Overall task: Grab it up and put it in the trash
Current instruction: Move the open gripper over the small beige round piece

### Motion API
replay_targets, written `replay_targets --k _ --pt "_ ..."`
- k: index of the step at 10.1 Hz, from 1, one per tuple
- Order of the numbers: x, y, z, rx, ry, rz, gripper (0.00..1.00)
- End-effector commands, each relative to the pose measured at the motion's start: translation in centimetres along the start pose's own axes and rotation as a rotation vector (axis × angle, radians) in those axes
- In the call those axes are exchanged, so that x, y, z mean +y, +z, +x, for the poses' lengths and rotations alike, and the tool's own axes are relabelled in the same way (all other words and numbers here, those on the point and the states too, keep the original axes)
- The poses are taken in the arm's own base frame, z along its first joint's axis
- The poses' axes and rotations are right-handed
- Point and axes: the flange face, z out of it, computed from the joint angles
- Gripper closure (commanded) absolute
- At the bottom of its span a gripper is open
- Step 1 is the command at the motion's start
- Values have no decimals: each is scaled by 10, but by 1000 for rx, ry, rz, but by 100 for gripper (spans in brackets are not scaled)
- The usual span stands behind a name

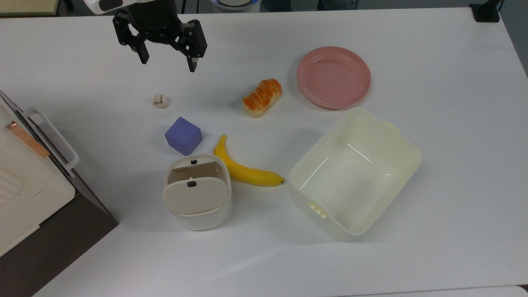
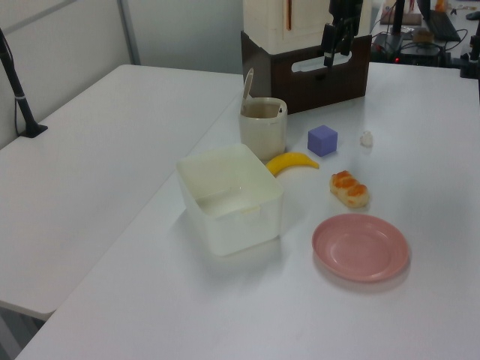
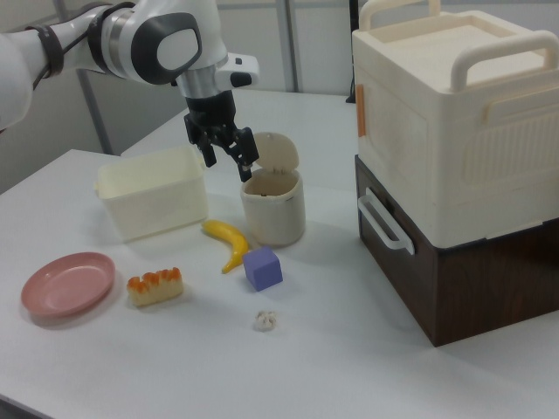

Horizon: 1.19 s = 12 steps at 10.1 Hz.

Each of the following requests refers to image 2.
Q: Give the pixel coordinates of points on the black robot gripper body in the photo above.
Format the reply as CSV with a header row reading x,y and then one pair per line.
x,y
347,8

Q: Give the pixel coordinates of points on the white rectangular plastic bin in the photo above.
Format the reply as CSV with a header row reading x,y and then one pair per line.
x,y
228,198

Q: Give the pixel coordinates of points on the pink plastic plate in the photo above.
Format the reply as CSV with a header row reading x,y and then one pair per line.
x,y
360,247

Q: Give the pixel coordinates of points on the black laptop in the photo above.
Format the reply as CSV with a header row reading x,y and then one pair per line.
x,y
440,20

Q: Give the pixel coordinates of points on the crumpled white paper ball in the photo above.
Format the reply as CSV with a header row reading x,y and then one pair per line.
x,y
367,139

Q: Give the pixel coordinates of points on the cream mug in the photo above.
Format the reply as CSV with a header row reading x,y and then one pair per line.
x,y
263,127

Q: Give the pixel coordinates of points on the black electronic device red light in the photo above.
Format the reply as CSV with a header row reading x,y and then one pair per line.
x,y
416,52

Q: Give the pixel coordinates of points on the toy bread with orange topping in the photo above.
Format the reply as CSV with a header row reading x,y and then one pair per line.
x,y
350,188

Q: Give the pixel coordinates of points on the small brown cardboard box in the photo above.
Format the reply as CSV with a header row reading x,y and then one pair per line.
x,y
422,35

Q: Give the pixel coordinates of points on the yellow toy banana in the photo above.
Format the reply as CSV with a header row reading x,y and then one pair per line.
x,y
290,162

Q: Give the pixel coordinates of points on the purple cube block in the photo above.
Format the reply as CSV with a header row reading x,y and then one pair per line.
x,y
321,140

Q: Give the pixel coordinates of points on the black clamp mount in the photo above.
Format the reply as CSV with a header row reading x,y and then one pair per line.
x,y
470,56

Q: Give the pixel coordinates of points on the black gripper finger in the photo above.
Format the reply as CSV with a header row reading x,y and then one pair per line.
x,y
345,37
328,41

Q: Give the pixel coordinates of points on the black camera stand pole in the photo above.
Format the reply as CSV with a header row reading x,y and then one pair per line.
x,y
17,93

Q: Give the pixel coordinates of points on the cream plastic box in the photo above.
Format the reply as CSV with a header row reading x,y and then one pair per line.
x,y
277,22

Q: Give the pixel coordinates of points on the black tripod stand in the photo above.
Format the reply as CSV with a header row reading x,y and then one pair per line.
x,y
397,22

